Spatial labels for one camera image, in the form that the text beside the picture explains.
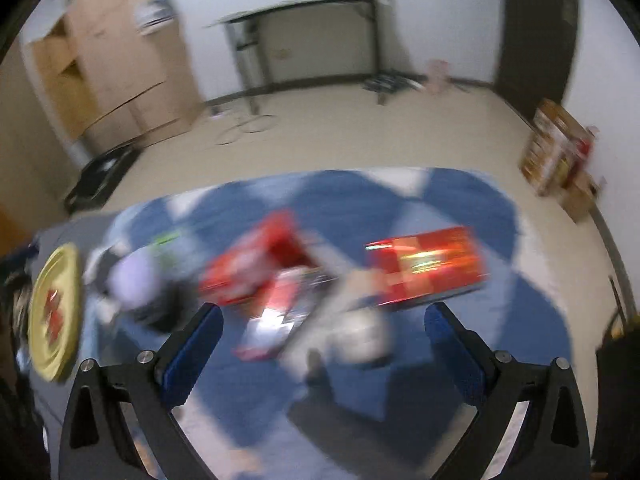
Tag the yellow plastic basin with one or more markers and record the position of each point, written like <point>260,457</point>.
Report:
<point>60,350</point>

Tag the dark bulky item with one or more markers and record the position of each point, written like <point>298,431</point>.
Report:
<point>620,385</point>

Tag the blue white patterned blanket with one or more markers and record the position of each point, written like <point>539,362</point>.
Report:
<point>350,200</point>

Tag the black folding table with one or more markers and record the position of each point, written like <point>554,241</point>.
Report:
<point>300,6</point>

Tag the red box with gold print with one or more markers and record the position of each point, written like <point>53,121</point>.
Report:
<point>250,265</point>

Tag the black jacket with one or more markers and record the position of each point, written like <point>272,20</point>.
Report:
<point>17,425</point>

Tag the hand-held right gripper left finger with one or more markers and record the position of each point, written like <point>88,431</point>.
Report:
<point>192,355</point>

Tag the colourful printed carton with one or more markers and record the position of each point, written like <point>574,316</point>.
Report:
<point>550,145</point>

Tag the black and grey foam cylinder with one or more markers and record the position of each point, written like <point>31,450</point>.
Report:
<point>137,285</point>

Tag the brown cardboard box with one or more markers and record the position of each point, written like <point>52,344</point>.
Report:
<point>582,200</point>

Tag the stack of papers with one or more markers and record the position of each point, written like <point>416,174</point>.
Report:
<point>152,5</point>

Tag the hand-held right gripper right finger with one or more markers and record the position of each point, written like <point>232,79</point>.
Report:
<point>457,355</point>

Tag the dark door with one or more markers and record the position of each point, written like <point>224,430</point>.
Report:
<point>537,35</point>

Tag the light wooden wardrobe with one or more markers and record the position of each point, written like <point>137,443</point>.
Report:
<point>115,60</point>

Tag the dark floor rack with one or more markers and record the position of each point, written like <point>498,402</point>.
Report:
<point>390,82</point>

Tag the silver box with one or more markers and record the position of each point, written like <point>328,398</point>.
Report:
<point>272,320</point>

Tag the shiny red carton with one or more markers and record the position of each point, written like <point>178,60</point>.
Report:
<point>425,265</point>

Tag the pink bag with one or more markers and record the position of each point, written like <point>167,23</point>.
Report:
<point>437,75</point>

